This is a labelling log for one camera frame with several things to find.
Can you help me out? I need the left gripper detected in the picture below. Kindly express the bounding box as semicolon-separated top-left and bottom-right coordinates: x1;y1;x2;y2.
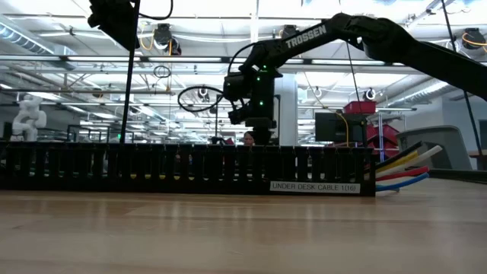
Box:
88;0;141;50

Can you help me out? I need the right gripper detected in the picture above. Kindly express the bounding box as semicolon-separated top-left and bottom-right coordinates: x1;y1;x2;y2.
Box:
222;68;283;146

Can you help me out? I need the black zip tie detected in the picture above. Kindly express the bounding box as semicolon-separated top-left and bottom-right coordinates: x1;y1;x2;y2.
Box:
119;0;142;145

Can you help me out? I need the black slotted cable raceway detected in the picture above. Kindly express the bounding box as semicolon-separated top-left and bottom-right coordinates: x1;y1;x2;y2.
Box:
0;140;377;198

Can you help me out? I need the white cable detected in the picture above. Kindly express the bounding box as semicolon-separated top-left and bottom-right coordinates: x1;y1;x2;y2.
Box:
375;145;444;180

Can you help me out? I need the white pillar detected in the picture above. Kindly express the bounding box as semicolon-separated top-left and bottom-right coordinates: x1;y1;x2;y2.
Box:
274;73;299;145

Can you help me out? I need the long ceiling light bar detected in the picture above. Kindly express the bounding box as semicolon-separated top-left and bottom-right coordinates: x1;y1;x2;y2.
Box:
0;56;487;68

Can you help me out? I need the black monitor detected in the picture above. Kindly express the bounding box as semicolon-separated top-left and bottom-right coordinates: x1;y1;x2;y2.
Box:
314;112;368;145

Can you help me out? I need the red storage bin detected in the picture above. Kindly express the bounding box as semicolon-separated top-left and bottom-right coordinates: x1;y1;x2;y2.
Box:
343;100;377;116

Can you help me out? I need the stack of red bins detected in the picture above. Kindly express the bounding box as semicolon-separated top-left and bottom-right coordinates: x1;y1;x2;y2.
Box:
365;124;400;161

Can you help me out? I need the white robot figure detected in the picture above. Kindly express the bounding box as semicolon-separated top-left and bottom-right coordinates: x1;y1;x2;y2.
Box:
11;94;48;142

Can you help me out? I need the black ceiling cable reel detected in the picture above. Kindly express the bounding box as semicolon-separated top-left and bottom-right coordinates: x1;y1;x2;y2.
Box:
461;27;487;53
281;24;300;39
153;23;183;57

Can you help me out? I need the black camera stand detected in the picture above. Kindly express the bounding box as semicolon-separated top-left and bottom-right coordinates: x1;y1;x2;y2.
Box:
215;92;282;145

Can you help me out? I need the yellow hanging cable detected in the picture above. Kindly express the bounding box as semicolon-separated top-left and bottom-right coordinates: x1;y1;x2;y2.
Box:
334;111;350;148

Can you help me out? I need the silver ventilation duct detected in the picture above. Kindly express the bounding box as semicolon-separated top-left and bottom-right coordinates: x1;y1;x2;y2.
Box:
387;79;457;108

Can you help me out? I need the black aluminium frame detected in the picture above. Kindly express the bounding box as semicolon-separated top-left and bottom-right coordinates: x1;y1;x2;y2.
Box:
428;167;487;184

